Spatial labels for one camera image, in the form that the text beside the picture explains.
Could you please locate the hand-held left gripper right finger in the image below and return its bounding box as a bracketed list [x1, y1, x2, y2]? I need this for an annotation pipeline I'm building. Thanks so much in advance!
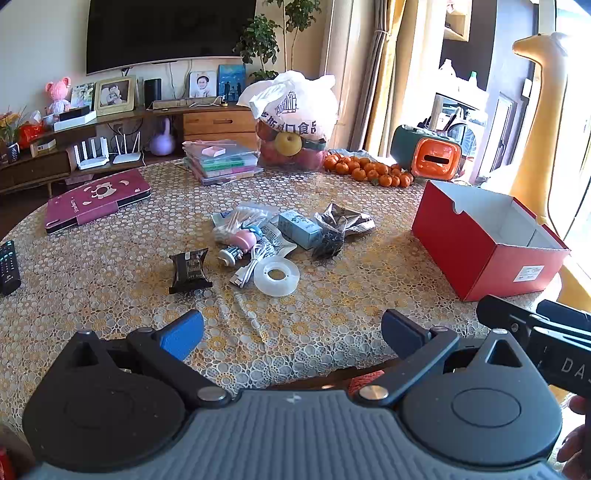
[355, 309, 532, 407]

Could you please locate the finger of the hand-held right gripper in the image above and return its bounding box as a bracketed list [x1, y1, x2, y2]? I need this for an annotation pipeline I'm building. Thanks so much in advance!
[477, 295, 539, 334]
[536, 300, 591, 333]

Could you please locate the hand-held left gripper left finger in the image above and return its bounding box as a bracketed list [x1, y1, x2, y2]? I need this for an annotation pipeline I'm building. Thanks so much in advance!
[55, 310, 232, 409]

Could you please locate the red cardboard box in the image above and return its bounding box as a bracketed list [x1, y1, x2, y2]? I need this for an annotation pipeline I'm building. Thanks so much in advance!
[411, 180, 571, 302]

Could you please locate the black foil packet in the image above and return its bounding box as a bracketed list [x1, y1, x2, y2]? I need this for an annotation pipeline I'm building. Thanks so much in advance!
[168, 248, 214, 296]

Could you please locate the white usb cable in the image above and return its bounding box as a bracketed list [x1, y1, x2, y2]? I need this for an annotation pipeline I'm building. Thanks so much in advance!
[229, 242, 278, 289]

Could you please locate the bag of black screws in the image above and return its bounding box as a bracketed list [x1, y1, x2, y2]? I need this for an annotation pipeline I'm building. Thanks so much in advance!
[310, 212, 348, 260]

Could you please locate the silver foil packet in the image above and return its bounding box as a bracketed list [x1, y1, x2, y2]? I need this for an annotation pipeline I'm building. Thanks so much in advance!
[321, 202, 377, 236]

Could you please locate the clear tape roll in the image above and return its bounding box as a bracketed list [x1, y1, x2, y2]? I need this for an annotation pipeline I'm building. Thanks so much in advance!
[253, 257, 301, 297]

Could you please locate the bag of cotton swabs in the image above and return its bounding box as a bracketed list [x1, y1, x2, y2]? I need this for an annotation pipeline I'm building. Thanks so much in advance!
[211, 203, 280, 232]

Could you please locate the light blue small carton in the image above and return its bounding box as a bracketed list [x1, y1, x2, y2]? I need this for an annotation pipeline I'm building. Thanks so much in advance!
[278, 210, 324, 250]

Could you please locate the yellow lace-patterned desktop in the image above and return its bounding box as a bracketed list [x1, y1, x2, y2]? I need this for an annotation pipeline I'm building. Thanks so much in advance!
[0, 154, 568, 435]

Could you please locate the person's right hand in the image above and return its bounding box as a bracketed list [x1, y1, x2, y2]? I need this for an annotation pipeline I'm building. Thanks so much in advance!
[556, 394, 591, 476]

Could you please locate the small white bulb-shaped gadget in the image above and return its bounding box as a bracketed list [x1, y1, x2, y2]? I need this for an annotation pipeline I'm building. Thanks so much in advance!
[217, 244, 245, 268]

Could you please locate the pink toy figure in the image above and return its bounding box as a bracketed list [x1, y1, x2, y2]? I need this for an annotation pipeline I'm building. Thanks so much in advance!
[217, 224, 264, 252]

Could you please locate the blue white blister packet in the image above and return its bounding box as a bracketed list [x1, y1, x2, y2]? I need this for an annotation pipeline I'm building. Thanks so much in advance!
[256, 222, 298, 259]

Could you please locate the maroon tablet case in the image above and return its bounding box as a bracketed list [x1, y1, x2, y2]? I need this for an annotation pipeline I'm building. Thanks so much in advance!
[45, 168, 152, 234]

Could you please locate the pile of tangerines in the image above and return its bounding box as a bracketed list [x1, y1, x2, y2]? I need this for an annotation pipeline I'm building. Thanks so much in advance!
[322, 152, 415, 188]

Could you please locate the orange green tissue box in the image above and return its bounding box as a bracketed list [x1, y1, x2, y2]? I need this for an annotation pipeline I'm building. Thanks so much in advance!
[390, 124, 463, 180]

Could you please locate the yellow giraffe statue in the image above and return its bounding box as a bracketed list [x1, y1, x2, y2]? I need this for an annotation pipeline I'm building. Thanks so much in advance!
[508, 32, 571, 227]

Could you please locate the grey cloth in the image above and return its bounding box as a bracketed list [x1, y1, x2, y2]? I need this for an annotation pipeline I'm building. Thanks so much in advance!
[330, 148, 375, 162]

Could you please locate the white washing machine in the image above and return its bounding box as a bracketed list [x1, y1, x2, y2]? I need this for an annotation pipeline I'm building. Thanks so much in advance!
[431, 92, 488, 160]

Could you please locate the small white router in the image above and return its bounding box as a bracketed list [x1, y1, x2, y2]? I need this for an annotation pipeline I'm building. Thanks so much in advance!
[112, 131, 143, 165]

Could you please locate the black remote control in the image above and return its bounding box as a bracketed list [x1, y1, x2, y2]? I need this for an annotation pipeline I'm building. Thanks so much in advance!
[0, 240, 22, 296]

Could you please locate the purple round gadget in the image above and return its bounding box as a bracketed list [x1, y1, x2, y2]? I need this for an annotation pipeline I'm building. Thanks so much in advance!
[148, 117, 176, 156]

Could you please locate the large white router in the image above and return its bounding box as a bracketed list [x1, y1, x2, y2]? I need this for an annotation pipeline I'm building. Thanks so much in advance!
[67, 137, 110, 169]

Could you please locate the wooden tv cabinet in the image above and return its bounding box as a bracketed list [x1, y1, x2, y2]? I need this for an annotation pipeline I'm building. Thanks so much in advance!
[0, 104, 259, 197]

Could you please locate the flat white box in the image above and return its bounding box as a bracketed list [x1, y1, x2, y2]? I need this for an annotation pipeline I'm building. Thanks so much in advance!
[53, 111, 98, 132]

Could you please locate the black speaker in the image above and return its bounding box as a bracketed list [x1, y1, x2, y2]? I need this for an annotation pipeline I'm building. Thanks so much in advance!
[144, 78, 163, 109]

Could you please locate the white plastic bag of fruit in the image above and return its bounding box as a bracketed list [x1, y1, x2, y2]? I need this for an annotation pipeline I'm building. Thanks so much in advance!
[236, 70, 340, 172]

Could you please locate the red bag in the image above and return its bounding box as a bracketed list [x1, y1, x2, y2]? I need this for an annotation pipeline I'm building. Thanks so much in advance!
[18, 122, 47, 148]

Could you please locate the beige curtain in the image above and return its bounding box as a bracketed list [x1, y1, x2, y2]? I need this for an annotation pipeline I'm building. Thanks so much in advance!
[351, 0, 421, 155]

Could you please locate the vase of flowers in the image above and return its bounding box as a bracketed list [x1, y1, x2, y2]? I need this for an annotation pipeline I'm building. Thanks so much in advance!
[0, 108, 28, 162]

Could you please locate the pink teddy bear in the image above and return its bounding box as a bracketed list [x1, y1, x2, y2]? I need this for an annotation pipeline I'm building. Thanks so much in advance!
[45, 77, 73, 116]

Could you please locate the black television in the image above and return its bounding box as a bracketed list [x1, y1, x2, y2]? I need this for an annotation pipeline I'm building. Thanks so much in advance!
[86, 0, 257, 76]

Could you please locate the green potted plant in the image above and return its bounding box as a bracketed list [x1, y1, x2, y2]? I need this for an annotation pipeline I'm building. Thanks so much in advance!
[233, 0, 324, 84]

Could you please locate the gold photo frame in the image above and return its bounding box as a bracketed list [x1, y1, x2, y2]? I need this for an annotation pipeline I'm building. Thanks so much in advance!
[93, 76, 138, 116]

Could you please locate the baby photo frame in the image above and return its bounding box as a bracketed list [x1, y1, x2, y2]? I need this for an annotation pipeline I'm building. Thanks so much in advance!
[188, 71, 218, 99]

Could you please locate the small photo frame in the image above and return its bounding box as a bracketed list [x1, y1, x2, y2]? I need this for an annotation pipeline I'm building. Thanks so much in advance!
[69, 82, 96, 112]

